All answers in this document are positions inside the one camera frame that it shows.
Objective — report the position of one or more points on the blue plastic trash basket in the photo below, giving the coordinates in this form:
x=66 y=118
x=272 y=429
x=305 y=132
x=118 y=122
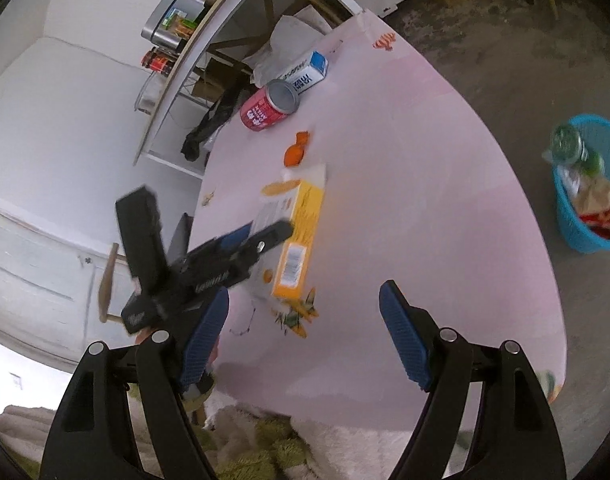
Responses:
x=595 y=130

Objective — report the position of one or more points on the black bag under shelf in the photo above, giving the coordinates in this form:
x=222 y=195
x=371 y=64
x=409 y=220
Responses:
x=216 y=116

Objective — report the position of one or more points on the red labelled jar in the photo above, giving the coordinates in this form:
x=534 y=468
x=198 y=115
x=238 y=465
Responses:
x=159 y=60

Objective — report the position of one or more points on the red snack bag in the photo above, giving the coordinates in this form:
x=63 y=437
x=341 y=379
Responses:
x=598 y=223

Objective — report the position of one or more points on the glass bowl on shelf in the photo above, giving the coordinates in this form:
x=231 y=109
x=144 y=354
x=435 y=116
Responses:
x=150 y=94

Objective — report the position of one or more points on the orange wrapper scrap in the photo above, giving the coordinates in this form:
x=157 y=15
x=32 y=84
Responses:
x=295 y=153

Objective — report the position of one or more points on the red milk can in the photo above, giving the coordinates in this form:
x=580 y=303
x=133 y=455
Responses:
x=276 y=100

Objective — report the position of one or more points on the wooden chair by wall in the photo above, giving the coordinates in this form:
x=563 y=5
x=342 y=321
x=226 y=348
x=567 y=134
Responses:
x=115 y=289

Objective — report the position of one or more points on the steel pot with lid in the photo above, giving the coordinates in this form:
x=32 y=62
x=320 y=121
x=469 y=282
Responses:
x=172 y=23

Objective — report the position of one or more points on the green label plastic bottle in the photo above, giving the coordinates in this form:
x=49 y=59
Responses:
x=568 y=149

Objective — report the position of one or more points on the blue white milk carton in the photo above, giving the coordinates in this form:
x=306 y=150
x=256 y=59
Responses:
x=307 y=72

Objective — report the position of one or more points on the brown paper bag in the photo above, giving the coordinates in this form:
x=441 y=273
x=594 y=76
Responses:
x=593 y=195

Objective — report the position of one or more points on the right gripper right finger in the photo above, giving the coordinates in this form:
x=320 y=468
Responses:
x=514 y=434

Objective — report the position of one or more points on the white shelf table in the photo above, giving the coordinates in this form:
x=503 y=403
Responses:
x=228 y=31

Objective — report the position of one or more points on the white sack under shelf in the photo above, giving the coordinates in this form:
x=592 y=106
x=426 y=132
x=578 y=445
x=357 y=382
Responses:
x=292 y=38

